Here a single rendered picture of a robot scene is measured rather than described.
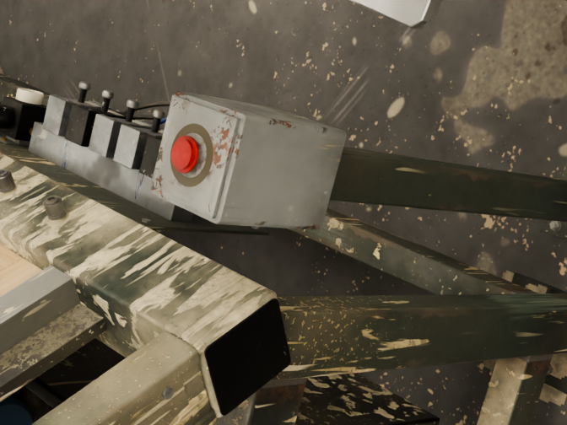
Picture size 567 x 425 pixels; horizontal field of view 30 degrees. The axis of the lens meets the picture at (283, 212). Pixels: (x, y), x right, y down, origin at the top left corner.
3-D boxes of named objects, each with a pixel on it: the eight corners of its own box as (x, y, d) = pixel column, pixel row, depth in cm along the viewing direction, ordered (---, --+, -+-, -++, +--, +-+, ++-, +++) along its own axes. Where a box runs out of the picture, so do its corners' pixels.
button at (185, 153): (212, 142, 112) (197, 140, 110) (203, 179, 112) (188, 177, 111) (188, 132, 114) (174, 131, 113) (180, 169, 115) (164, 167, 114)
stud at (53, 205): (70, 215, 142) (63, 196, 140) (55, 224, 140) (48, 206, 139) (60, 210, 143) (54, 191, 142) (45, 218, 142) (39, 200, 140)
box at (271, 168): (353, 132, 121) (242, 114, 108) (326, 232, 123) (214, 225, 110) (282, 108, 129) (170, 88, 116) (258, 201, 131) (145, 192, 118)
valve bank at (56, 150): (295, 141, 152) (168, 122, 134) (270, 235, 154) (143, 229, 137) (96, 69, 185) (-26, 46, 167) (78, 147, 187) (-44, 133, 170)
